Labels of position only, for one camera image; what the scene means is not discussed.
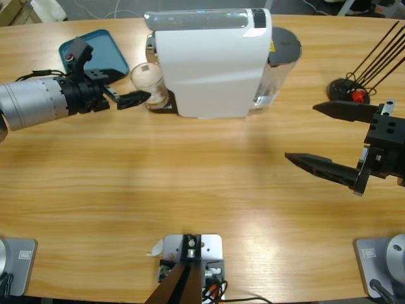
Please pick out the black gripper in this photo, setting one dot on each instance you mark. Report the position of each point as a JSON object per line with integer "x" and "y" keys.
{"x": 386, "y": 142}
{"x": 82, "y": 95}

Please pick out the clear glass cup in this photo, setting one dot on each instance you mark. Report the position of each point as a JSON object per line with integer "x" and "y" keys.
{"x": 148, "y": 77}

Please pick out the red coffee capsule silver foil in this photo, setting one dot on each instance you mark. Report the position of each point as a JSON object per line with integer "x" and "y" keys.
{"x": 358, "y": 95}

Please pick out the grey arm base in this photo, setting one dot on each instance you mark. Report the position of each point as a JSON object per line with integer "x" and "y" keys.
{"x": 22, "y": 263}
{"x": 373, "y": 263}

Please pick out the white capsule coffee machine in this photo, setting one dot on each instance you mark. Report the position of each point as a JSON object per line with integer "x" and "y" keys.
{"x": 209, "y": 73}

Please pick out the teal plastic tray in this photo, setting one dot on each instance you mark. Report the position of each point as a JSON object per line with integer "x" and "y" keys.
{"x": 106, "y": 47}

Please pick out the black capsule holder with rods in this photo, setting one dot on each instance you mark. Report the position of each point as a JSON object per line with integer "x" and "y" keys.
{"x": 338, "y": 90}

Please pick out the white foam block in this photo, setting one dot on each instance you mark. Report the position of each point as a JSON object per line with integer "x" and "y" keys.
{"x": 50, "y": 9}

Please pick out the clear water tank black lid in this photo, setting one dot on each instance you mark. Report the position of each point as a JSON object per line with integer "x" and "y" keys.
{"x": 284, "y": 44}

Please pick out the white furniture leg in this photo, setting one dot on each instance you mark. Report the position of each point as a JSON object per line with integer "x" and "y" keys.
{"x": 345, "y": 8}

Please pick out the cardboard box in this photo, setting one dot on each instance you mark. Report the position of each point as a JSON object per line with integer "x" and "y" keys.
{"x": 9, "y": 11}

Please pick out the white table leg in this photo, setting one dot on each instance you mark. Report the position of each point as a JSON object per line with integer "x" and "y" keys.
{"x": 269, "y": 3}

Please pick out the white tape scrap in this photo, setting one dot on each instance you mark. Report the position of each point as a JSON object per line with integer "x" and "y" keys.
{"x": 157, "y": 248}

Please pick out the black clamp with connectors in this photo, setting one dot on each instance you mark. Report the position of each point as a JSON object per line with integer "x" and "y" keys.
{"x": 218, "y": 263}

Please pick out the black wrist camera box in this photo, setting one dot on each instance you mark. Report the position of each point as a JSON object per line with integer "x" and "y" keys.
{"x": 79, "y": 52}

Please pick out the white mount block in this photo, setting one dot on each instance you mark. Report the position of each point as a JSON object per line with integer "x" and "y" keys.
{"x": 212, "y": 245}

